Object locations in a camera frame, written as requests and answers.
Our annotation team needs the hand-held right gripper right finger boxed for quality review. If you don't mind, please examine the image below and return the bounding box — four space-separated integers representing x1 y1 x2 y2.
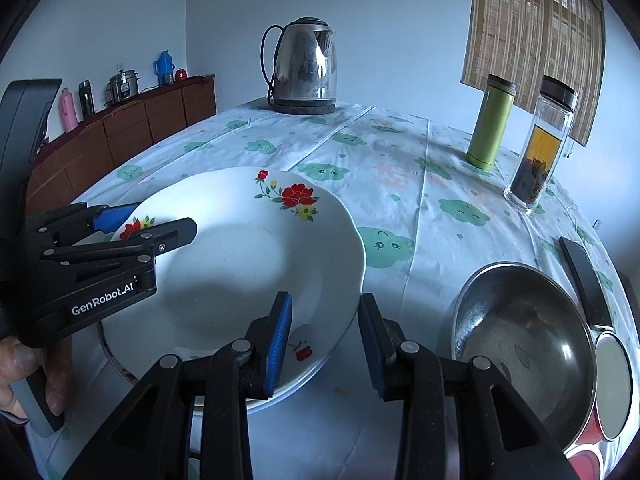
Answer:
357 293 578 480

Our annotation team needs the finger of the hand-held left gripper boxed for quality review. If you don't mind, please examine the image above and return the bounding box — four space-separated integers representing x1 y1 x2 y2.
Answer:
30 202 144 241
42 217 198 273

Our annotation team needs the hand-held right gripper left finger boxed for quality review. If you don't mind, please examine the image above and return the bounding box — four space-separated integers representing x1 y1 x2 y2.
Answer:
65 290 294 480

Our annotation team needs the white plate with red flowers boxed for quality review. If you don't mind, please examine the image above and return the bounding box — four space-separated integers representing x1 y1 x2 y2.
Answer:
102 166 367 401

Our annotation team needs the stainless steel bowl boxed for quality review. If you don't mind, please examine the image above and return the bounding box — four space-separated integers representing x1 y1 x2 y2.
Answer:
451 262 598 456

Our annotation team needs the white enamel bowl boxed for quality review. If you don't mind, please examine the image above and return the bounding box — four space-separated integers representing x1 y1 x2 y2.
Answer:
594 330 634 442

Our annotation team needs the red plastic bowl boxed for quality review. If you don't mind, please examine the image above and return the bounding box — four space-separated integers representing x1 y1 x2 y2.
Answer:
565 417 619 480

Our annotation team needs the person's left hand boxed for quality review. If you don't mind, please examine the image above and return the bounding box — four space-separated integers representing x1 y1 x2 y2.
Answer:
0 335 74 419

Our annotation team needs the brown wooden sideboard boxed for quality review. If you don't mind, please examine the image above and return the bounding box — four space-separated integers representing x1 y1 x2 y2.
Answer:
25 74 217 211

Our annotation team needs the pink thermos flask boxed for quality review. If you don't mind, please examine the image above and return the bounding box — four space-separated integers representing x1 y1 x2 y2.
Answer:
60 87 79 131

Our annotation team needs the black thermos flask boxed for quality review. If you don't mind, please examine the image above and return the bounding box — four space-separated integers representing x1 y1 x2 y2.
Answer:
78 80 96 120

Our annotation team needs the steel pressure cooker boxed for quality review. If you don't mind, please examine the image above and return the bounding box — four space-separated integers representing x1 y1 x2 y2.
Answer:
104 70 142 106

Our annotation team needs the blue thermos jug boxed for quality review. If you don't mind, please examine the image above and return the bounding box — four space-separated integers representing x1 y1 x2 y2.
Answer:
153 50 176 87

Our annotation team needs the white tablecloth with green clouds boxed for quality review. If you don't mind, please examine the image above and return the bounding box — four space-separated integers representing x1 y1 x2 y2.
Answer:
25 99 628 480

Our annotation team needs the black kettle base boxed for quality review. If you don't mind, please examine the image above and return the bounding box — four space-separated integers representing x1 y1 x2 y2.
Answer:
267 97 337 116

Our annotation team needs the stainless steel electric kettle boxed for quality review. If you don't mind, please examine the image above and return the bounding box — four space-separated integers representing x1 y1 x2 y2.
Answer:
260 16 339 103

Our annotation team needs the black smartphone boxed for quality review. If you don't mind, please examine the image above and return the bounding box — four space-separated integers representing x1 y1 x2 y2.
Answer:
558 236 615 331

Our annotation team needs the green thermos bottle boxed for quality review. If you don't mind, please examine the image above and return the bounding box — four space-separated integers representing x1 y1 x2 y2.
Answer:
466 74 517 171

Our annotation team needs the glass tea bottle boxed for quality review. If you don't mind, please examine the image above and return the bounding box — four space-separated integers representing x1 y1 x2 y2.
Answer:
503 75 579 215

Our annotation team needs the bamboo window blind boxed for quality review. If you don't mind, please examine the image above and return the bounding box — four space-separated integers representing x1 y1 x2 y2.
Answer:
460 0 606 148

